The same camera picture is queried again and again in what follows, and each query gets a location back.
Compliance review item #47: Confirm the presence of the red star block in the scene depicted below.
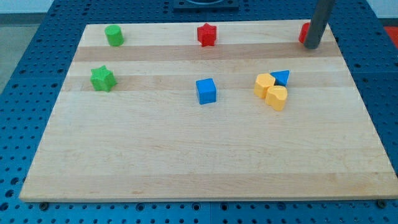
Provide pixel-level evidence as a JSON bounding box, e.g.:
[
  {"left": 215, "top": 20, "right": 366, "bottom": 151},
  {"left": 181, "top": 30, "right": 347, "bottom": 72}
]
[{"left": 197, "top": 23, "right": 217, "bottom": 47}]

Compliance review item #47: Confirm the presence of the green star block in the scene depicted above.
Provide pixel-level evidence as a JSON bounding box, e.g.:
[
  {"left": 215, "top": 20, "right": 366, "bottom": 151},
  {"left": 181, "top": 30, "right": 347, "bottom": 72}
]
[{"left": 90, "top": 65, "right": 117, "bottom": 92}]

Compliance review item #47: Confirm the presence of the blue cube block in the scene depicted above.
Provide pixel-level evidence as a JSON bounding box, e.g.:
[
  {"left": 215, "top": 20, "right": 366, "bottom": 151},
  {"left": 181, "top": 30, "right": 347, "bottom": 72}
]
[{"left": 196, "top": 78, "right": 217, "bottom": 105}]

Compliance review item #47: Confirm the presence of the wooden board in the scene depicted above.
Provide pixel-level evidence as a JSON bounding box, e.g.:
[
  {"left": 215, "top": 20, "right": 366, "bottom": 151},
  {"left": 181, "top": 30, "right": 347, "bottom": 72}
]
[{"left": 19, "top": 20, "right": 397, "bottom": 203}]

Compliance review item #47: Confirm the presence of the yellow hexagon block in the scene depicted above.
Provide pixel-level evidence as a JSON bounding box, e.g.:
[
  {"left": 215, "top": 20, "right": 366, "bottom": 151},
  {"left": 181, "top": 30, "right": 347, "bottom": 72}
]
[{"left": 254, "top": 73, "right": 275, "bottom": 98}]

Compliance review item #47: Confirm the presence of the yellow heart block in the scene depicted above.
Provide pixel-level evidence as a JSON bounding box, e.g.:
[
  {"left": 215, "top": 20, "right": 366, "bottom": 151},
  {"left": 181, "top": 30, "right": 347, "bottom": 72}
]
[{"left": 265, "top": 85, "right": 288, "bottom": 111}]

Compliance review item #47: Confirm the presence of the blue triangle block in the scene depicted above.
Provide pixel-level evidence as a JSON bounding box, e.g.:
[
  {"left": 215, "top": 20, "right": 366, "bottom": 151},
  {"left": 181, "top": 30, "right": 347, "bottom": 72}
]
[{"left": 271, "top": 70, "right": 290, "bottom": 86}]

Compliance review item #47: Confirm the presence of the green cylinder block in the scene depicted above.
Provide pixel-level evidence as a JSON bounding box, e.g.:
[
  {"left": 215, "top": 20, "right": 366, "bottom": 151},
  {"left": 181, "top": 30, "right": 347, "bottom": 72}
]
[{"left": 104, "top": 24, "right": 124, "bottom": 47}]

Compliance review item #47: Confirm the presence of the red block behind stick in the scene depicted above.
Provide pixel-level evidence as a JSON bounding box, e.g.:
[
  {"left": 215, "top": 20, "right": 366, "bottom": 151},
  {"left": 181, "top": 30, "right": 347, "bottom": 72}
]
[{"left": 298, "top": 22, "right": 310, "bottom": 44}]

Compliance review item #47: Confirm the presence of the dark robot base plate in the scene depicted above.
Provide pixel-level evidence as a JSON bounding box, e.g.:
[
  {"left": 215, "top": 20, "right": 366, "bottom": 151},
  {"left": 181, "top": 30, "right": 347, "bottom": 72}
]
[{"left": 171, "top": 0, "right": 239, "bottom": 11}]

